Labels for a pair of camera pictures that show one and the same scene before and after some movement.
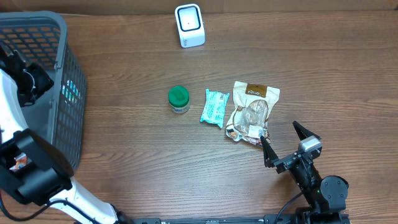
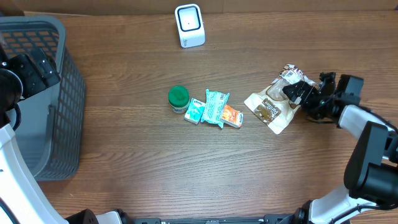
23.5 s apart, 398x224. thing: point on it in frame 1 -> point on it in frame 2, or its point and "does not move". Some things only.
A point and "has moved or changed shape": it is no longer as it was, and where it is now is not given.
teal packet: x=70 y=92 -> x=194 y=111
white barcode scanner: x=190 y=25 does not move
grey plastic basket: x=58 y=115 does not move
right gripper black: x=272 y=158 -> x=309 y=92
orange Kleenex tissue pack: x=22 y=160 has moved or changed shape
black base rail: x=273 y=219 does not move
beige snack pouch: x=249 y=121 -> x=272 y=106
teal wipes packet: x=214 y=107 does not move
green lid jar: x=178 y=97 does not move
